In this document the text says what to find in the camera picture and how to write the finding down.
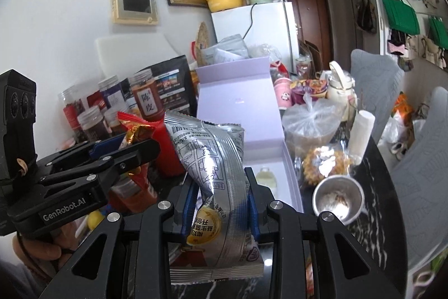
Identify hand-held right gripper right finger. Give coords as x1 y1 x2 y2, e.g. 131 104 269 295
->
244 166 389 299

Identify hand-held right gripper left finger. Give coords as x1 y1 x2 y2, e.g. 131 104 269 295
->
38 176 200 299

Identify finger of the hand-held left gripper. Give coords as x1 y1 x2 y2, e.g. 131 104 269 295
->
38 135 129 174
38 140 162 195

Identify red orange snack packet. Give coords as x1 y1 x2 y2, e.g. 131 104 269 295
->
115 111 165 214

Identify silver snack packet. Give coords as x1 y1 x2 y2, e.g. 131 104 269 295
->
169 248 265 284
164 109 261 263

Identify lilac gift box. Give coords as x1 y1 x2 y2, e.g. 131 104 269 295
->
195 57 304 215

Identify person's left hand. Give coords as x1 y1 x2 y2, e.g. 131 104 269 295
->
13 221 82 273

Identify red cylindrical can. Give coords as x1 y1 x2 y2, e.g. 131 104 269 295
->
153 120 187 178

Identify small clear bottle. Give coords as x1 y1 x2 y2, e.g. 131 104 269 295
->
255 168 279 198

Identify group of clear spice jars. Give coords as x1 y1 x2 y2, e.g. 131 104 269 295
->
58 69 166 145

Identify yellow round object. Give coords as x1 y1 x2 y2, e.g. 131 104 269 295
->
87 210 106 231

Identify black printed pouch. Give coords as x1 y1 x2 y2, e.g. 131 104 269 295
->
135 55 191 117

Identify metal bowl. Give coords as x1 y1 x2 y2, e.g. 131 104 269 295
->
312 175 365 224

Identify clear tied plastic bag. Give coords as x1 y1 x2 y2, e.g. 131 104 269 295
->
282 92 345 150

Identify pink cup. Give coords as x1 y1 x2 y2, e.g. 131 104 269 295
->
273 77 298 110

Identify woven straw fan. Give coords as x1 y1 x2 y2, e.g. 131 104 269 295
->
195 22 212 66

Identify white paper roll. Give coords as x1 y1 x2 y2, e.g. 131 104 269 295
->
346 110 376 164

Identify grey plastic mailer bag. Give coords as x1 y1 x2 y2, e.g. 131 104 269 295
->
201 34 251 66

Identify purple orange snack packet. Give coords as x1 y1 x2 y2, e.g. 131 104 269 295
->
292 78 330 103

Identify cream white jug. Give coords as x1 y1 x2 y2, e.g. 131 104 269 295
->
325 61 358 121

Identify white plastic bag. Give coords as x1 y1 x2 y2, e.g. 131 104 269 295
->
381 115 419 154

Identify grey leaf-pattern chair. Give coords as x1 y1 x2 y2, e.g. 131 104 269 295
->
395 85 448 268
350 48 405 142

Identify white fridge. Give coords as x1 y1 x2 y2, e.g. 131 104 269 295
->
211 1 300 70

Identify orange green snack bag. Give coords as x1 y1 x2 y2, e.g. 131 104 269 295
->
394 93 415 117

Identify brown wooden door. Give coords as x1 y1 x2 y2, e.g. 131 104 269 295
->
284 0 331 70

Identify pink black bag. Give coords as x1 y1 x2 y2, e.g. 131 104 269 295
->
387 29 408 56

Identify black handbag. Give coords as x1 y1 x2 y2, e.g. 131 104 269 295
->
355 0 379 33

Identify beige canvas bag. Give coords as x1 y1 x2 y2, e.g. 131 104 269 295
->
423 36 443 63
406 36 426 58

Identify green tote bag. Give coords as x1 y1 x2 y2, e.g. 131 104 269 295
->
381 0 421 35
429 17 448 49

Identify wall intercom panel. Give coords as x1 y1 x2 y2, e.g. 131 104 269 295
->
111 0 158 26

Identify black power cord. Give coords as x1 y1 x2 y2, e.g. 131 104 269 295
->
243 3 258 40

